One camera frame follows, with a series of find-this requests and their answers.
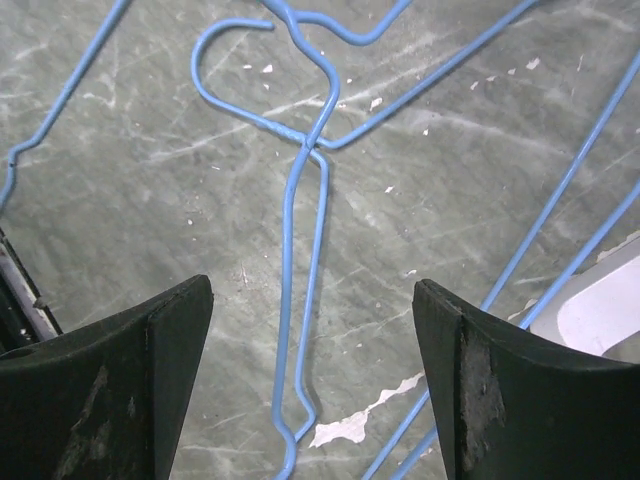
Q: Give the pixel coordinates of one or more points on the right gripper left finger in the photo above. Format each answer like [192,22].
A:
[108,400]

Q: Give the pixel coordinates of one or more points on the metal clothes rack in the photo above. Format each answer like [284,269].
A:
[597,309]

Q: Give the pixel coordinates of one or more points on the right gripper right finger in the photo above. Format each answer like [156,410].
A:
[511,405]

